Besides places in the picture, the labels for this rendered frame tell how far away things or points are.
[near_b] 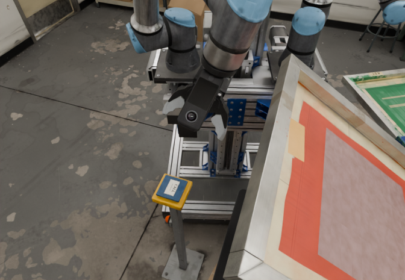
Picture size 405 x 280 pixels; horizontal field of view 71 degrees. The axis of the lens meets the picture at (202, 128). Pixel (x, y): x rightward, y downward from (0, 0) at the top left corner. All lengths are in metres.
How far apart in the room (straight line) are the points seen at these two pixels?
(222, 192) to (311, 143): 1.39
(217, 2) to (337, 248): 0.51
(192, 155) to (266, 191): 1.75
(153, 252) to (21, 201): 1.12
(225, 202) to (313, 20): 1.28
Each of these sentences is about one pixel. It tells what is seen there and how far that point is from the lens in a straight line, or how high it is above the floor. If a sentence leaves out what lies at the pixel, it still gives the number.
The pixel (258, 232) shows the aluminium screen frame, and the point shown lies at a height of 1.55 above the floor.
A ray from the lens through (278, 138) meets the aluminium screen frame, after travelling 0.58.
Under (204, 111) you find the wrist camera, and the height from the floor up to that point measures 1.62.
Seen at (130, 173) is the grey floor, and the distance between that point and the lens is 2.46.
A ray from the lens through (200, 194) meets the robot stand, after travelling 2.04.
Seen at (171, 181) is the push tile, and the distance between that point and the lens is 1.20.
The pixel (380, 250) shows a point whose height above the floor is 1.34.
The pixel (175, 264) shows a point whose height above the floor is 0.01.
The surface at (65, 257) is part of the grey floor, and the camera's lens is 2.28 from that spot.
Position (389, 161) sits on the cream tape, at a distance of 1.00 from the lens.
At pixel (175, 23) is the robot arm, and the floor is 1.47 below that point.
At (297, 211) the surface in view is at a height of 1.47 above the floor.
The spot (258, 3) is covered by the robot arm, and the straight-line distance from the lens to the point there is 0.45.
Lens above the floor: 1.98
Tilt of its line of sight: 47 degrees down
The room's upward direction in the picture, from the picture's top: straight up
